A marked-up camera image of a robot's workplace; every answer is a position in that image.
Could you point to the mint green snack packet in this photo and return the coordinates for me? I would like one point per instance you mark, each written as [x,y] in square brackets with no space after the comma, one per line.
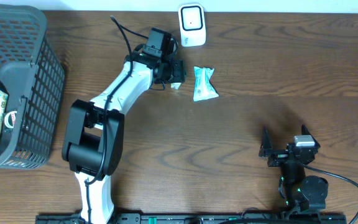
[203,88]

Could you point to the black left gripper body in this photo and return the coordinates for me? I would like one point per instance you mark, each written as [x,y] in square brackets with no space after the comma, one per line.
[179,71]

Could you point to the teal small tissue pack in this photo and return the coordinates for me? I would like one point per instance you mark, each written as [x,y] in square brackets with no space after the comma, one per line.
[175,86]

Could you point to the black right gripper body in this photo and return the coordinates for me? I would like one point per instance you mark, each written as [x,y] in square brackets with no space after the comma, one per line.
[278,157]

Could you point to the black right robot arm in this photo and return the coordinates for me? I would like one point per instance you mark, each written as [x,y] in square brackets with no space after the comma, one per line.
[303,194]

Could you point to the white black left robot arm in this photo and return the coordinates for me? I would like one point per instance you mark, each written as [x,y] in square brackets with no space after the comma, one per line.
[94,136]

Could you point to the dark round-label can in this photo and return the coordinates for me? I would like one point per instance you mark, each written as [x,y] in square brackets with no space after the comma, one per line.
[10,119]

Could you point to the dark grey plastic basket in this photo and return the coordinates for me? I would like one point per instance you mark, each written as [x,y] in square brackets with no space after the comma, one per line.
[33,78]

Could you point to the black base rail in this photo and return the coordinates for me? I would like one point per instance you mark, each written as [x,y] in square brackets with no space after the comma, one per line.
[248,217]

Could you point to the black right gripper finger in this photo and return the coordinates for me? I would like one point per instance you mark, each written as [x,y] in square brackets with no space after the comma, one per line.
[266,144]
[307,137]

